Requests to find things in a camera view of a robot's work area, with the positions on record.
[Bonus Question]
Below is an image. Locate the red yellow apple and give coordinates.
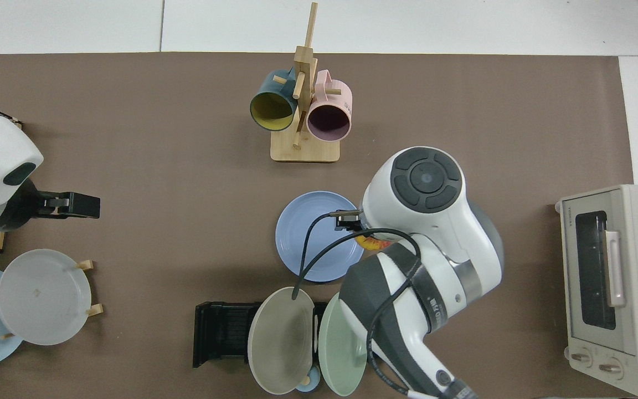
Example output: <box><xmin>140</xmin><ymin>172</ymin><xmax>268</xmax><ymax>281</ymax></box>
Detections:
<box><xmin>355</xmin><ymin>233</ymin><xmax>393</xmax><ymax>252</ymax></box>

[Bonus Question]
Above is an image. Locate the wooden plate rack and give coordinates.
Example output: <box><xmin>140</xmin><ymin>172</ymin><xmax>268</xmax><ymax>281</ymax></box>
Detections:
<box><xmin>0</xmin><ymin>259</ymin><xmax>104</xmax><ymax>340</ymax></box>

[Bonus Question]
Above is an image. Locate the grey plate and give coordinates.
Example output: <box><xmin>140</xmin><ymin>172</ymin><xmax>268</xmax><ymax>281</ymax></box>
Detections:
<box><xmin>0</xmin><ymin>249</ymin><xmax>92</xmax><ymax>346</ymax></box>

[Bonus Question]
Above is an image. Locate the green plate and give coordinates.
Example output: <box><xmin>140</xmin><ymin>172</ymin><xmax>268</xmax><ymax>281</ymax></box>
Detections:
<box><xmin>318</xmin><ymin>292</ymin><xmax>369</xmax><ymax>397</ymax></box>

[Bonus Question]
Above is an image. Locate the beige plate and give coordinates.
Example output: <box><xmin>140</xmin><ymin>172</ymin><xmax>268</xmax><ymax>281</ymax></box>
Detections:
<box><xmin>247</xmin><ymin>287</ymin><xmax>316</xmax><ymax>395</ymax></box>

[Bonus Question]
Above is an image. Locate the black dish rack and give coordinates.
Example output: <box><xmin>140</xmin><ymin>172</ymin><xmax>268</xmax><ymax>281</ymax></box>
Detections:
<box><xmin>193</xmin><ymin>301</ymin><xmax>331</xmax><ymax>369</ymax></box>

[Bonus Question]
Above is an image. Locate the wooden cup stand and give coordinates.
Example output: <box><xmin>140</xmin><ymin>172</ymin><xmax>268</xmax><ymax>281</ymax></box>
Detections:
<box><xmin>270</xmin><ymin>2</ymin><xmax>342</xmax><ymax>163</ymax></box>

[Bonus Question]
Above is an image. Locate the brown table cloth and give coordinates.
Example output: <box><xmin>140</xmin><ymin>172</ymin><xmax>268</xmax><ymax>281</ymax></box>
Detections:
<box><xmin>0</xmin><ymin>53</ymin><xmax>635</xmax><ymax>399</ymax></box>

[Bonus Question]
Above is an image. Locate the pink cup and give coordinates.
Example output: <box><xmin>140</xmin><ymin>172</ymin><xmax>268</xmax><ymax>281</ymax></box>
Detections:
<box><xmin>306</xmin><ymin>69</ymin><xmax>353</xmax><ymax>142</ymax></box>

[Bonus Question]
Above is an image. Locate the dark blue cup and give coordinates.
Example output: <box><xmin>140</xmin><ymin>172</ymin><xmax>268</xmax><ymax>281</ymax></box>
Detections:
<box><xmin>249</xmin><ymin>68</ymin><xmax>298</xmax><ymax>132</ymax></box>

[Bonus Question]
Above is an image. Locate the small blue round thing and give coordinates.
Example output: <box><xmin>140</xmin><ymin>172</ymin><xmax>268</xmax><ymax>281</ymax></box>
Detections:
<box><xmin>295</xmin><ymin>364</ymin><xmax>321</xmax><ymax>393</ymax></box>

